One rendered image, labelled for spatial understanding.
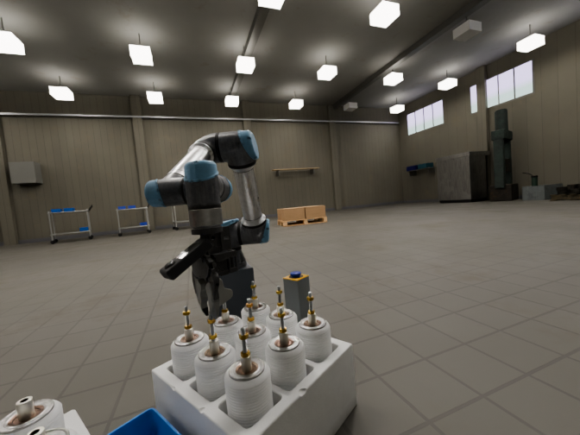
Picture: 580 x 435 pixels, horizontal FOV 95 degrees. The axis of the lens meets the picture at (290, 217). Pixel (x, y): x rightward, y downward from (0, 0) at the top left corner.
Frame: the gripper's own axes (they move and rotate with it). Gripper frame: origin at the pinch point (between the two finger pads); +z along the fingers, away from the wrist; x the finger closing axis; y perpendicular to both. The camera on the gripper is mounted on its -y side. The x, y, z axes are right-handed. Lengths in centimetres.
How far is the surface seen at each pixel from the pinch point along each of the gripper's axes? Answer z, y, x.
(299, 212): 5, 464, 364
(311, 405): 21.5, 12.0, -19.2
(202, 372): 11.9, -3.8, -1.7
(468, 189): -11, 1099, 113
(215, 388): 15.8, -2.2, -3.7
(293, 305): 13.4, 37.7, 7.9
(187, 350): 10.7, -2.3, 7.8
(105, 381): 35, -11, 59
